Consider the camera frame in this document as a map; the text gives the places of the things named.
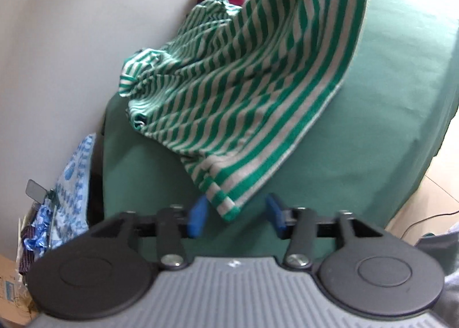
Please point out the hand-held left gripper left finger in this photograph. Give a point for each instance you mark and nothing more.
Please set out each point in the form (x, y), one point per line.
(198, 218)

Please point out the green striped shirt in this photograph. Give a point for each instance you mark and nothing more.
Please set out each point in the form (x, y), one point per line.
(251, 98)

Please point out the green tablecloth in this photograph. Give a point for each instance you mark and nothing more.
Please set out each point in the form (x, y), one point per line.
(376, 116)

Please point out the dark flat card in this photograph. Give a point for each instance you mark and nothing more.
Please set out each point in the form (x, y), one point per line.
(36, 191)

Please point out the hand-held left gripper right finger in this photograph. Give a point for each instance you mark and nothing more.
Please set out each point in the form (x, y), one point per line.
(275, 215)

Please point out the cardboard box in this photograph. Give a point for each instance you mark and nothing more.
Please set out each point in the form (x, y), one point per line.
(10, 288)

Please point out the grey cloth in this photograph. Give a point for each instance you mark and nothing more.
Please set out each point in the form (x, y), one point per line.
(444, 249)

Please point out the blue patterned towel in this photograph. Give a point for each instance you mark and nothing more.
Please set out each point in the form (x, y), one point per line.
(71, 188)

